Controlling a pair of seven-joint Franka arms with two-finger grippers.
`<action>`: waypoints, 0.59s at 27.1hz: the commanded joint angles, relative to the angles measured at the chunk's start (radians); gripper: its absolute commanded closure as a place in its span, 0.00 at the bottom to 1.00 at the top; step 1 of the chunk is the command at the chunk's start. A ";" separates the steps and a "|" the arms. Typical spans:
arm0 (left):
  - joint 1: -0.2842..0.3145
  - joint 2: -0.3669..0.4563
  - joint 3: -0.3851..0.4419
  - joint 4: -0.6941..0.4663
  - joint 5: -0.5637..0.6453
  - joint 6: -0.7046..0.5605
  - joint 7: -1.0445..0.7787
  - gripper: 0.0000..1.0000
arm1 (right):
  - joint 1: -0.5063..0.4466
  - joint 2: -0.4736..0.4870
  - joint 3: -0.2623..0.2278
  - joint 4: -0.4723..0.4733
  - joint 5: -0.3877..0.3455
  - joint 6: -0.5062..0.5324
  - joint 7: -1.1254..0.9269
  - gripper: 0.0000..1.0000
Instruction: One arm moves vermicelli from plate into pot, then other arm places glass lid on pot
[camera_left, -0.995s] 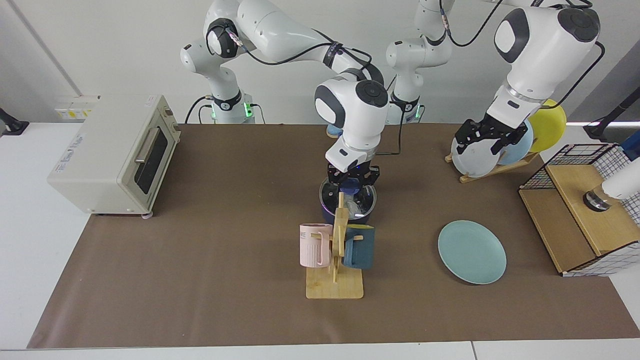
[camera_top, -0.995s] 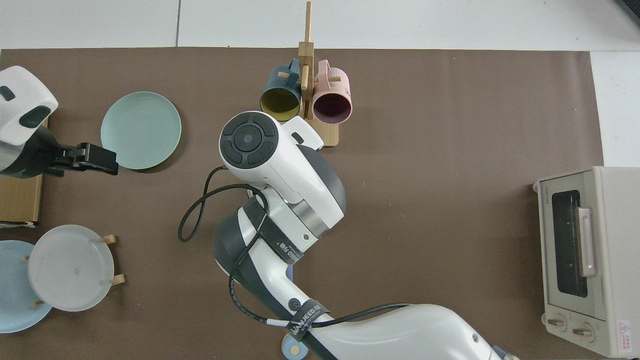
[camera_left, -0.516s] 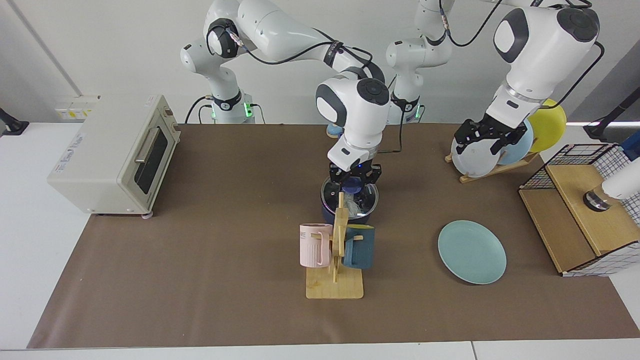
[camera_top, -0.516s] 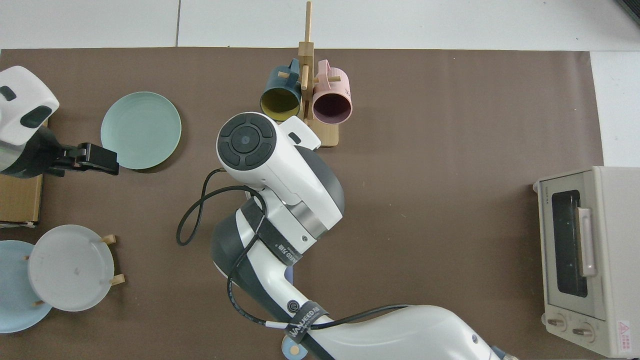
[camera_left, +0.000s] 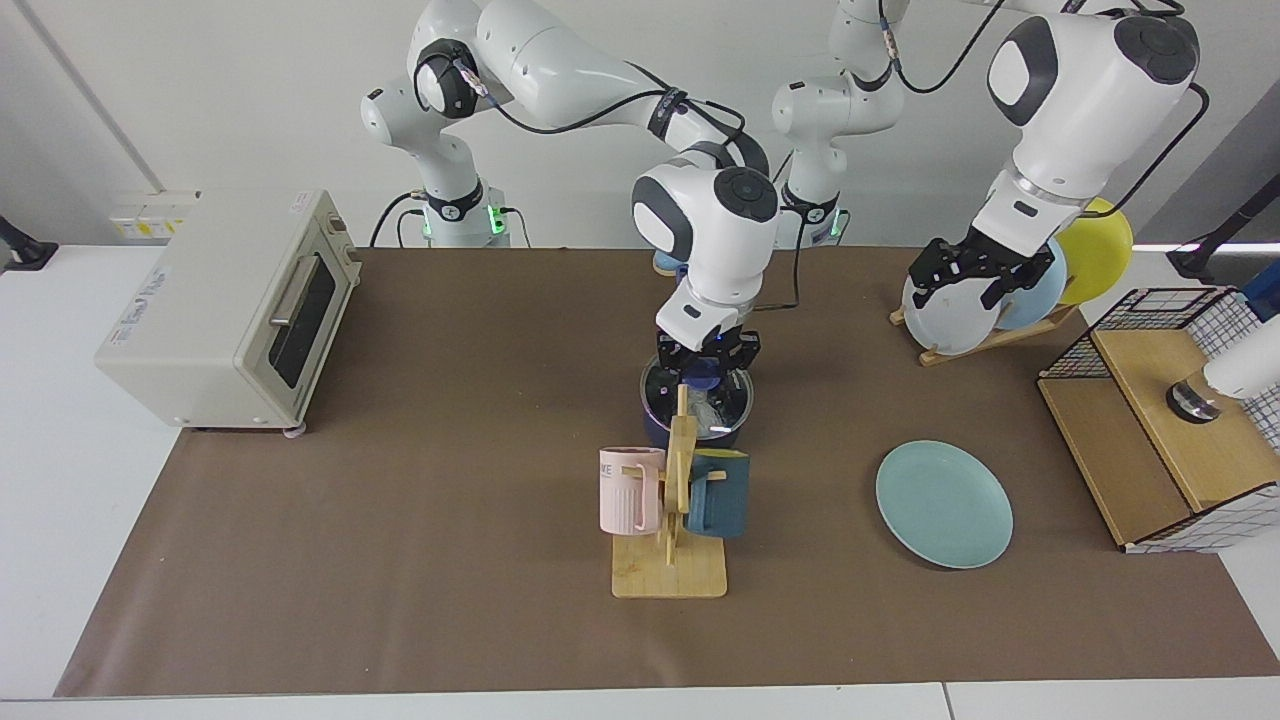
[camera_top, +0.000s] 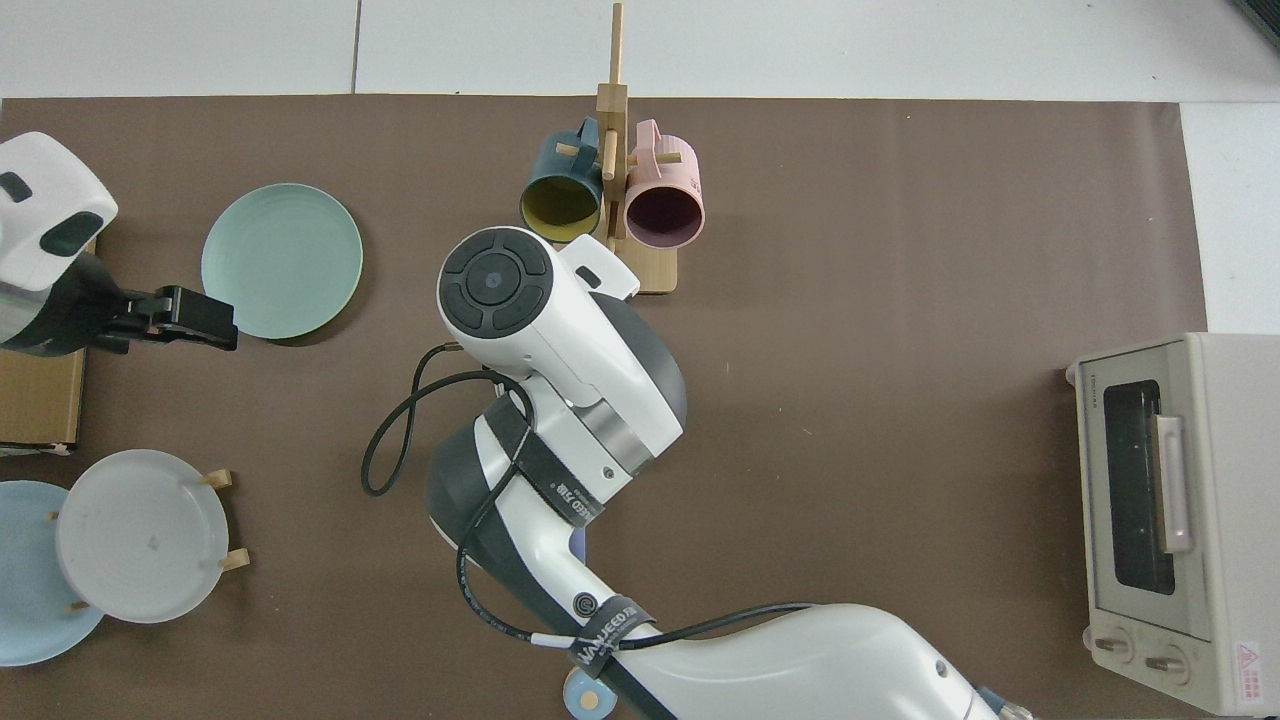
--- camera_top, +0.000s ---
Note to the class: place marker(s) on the teal plate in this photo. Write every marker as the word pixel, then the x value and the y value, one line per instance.
pixel 282 260

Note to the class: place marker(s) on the grey plate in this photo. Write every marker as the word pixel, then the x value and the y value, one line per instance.
pixel 140 535

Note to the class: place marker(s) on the wooden plate rack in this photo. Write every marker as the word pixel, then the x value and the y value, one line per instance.
pixel 238 560

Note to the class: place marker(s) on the light blue plate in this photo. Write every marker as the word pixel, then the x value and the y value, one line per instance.
pixel 30 590

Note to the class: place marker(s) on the dark teal cup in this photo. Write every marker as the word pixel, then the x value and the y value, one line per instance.
pixel 560 190

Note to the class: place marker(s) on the wooden cup stand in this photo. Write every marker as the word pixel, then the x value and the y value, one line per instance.
pixel 655 270

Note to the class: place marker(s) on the pink ribbed cup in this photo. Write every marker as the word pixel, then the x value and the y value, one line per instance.
pixel 665 190

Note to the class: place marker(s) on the small blue round thing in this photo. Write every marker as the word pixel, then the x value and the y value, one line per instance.
pixel 582 695

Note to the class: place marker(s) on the brown table cloth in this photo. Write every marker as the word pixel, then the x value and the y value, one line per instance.
pixel 850 250

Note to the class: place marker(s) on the pale toaster oven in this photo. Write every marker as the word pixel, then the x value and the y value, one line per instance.
pixel 1230 500

